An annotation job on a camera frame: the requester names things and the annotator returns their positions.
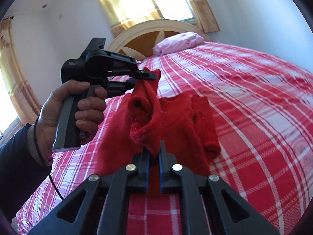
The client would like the red knitted sweater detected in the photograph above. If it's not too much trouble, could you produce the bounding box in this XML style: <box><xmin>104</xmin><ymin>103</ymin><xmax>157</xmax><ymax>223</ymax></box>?
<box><xmin>94</xmin><ymin>67</ymin><xmax>220</xmax><ymax>194</ymax></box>

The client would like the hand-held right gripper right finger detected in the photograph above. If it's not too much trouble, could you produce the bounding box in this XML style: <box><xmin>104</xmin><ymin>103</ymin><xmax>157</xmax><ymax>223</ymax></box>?
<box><xmin>158</xmin><ymin>141</ymin><xmax>280</xmax><ymax>235</ymax></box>

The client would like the person's left forearm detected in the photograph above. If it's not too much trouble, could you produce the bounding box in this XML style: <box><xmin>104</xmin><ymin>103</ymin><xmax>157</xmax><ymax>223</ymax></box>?
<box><xmin>0</xmin><ymin>124</ymin><xmax>53</xmax><ymax>223</ymax></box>

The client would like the sunlit tan curtain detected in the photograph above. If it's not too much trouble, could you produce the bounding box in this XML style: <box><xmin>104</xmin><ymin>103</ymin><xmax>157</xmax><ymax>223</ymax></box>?
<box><xmin>88</xmin><ymin>0</ymin><xmax>163</xmax><ymax>38</ymax></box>

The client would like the cream wooden headboard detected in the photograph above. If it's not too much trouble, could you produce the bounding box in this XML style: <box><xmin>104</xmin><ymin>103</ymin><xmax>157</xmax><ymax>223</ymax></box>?
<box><xmin>107</xmin><ymin>19</ymin><xmax>213</xmax><ymax>63</ymax></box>

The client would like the red plaid bed sheet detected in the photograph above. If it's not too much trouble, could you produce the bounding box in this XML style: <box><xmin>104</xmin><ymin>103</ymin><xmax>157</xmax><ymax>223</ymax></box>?
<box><xmin>16</xmin><ymin>40</ymin><xmax>313</xmax><ymax>235</ymax></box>

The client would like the window behind headboard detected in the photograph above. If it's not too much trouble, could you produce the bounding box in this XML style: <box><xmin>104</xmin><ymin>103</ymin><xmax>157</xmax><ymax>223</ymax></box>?
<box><xmin>144</xmin><ymin>0</ymin><xmax>196</xmax><ymax>22</ymax></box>

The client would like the person's left hand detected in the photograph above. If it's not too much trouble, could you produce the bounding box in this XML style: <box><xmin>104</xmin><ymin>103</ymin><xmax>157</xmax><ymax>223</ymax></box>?
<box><xmin>37</xmin><ymin>80</ymin><xmax>108</xmax><ymax>159</ymax></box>

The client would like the black cable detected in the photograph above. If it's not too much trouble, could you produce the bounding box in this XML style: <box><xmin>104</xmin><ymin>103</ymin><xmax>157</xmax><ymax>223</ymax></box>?
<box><xmin>33</xmin><ymin>119</ymin><xmax>64</xmax><ymax>200</ymax></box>

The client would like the narrow tan curtain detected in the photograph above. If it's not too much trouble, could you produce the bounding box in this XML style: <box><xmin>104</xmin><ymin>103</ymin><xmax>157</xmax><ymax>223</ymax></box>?
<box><xmin>175</xmin><ymin>0</ymin><xmax>220</xmax><ymax>33</ymax></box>

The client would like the tan side window curtain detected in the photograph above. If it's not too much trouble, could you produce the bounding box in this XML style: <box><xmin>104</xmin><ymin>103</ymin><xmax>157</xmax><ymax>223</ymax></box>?
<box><xmin>0</xmin><ymin>17</ymin><xmax>42</xmax><ymax>128</ymax></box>

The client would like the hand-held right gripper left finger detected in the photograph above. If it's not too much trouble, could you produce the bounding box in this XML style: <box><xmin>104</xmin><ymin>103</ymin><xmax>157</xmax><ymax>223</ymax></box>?
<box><xmin>28</xmin><ymin>148</ymin><xmax>151</xmax><ymax>235</ymax></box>

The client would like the pink pillow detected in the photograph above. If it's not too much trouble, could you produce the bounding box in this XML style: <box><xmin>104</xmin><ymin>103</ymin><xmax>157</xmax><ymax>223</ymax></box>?
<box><xmin>153</xmin><ymin>32</ymin><xmax>205</xmax><ymax>55</ymax></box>

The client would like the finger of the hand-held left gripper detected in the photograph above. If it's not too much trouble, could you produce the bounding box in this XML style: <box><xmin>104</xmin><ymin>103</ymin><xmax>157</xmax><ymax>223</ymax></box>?
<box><xmin>108</xmin><ymin>69</ymin><xmax>157</xmax><ymax>81</ymax></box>
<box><xmin>106</xmin><ymin>78</ymin><xmax>135</xmax><ymax>96</ymax></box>

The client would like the side window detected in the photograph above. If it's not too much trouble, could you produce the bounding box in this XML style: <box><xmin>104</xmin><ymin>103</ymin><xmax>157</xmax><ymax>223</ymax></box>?
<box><xmin>0</xmin><ymin>73</ymin><xmax>20</xmax><ymax>137</ymax></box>

